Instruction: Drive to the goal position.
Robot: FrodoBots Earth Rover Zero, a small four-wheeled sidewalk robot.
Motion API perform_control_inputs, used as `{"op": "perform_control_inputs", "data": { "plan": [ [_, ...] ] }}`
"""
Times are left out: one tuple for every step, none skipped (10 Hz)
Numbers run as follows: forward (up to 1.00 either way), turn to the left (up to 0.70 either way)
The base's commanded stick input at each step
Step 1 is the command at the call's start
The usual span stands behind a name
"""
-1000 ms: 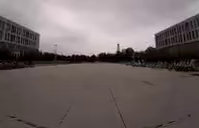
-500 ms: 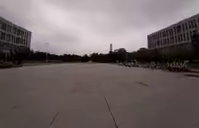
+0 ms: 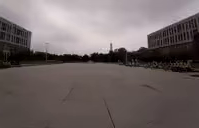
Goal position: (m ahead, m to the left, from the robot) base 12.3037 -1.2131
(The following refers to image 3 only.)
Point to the long grey building with windows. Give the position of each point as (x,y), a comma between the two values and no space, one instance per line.
(180,33)

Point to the low grey building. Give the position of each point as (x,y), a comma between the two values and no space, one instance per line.
(7,33)

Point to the distant pale tower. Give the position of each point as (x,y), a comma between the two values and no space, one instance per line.
(111,47)

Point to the street lamp pole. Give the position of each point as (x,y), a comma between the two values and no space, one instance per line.
(46,53)

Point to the row of dark trees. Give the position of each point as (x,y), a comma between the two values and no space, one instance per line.
(100,57)

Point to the pale pole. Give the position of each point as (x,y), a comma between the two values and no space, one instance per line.
(126,58)

